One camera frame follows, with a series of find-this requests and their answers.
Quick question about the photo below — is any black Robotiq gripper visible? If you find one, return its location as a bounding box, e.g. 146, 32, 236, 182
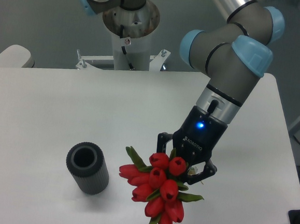
156, 106, 228, 185

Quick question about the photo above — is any red tulip bouquet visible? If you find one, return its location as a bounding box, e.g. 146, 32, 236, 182
119, 146, 204, 224

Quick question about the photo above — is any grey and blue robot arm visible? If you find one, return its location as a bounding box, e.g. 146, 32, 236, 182
80, 0, 285, 185

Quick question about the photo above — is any dark grey ribbed vase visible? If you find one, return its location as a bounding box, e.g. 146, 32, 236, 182
66, 142, 109, 195

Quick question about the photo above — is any white chair backrest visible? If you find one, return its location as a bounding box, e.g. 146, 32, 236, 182
0, 44, 35, 68

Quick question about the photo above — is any black cable on pedestal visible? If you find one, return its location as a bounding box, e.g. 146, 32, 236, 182
116, 23, 139, 71

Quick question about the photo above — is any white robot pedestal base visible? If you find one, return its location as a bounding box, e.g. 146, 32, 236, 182
76, 0, 171, 72

